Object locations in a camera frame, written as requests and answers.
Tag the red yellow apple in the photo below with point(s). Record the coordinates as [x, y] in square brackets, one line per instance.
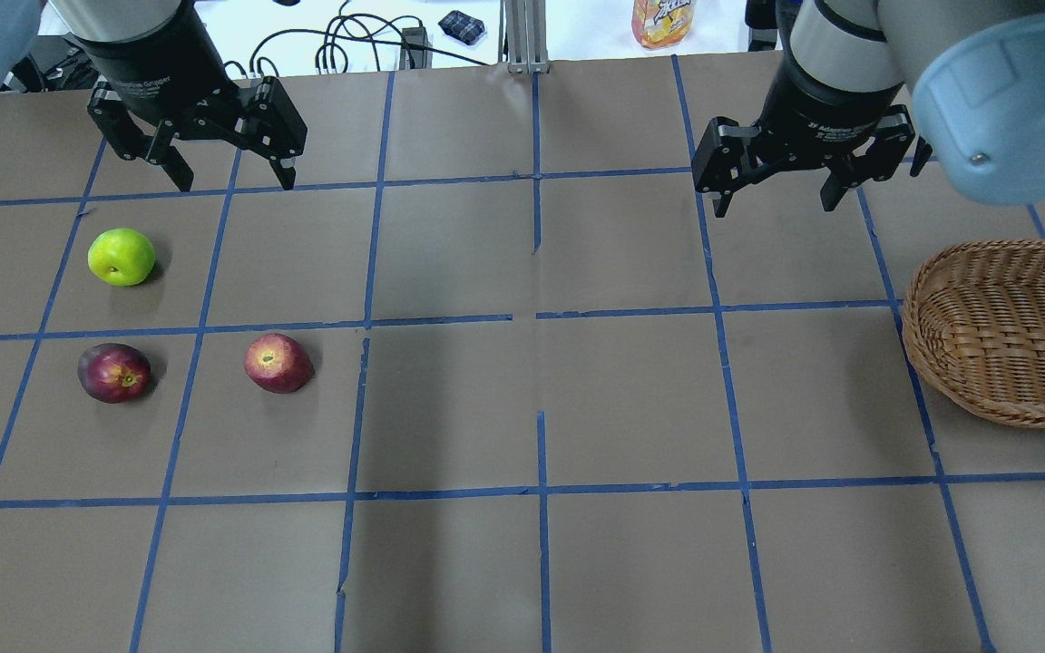
[278, 363]

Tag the dark red apple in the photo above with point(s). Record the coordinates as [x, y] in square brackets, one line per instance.
[114, 373]

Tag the orange juice bottle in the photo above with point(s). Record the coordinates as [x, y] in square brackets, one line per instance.
[660, 24]

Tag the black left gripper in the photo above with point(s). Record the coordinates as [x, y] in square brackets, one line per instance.
[155, 77]

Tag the black power adapter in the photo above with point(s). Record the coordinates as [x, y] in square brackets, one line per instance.
[415, 51]

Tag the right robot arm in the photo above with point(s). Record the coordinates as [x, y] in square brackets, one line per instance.
[974, 82]

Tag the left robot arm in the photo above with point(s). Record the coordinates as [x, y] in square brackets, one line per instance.
[20, 24]

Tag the aluminium frame post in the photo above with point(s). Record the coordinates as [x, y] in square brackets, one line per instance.
[524, 36]

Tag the green apple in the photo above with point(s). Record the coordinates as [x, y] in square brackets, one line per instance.
[121, 257]

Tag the wicker basket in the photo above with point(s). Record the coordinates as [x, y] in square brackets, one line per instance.
[974, 328]

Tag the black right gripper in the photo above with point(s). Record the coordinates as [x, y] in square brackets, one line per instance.
[815, 116]

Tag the dark blue checkered pouch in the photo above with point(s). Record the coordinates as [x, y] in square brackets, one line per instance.
[462, 27]

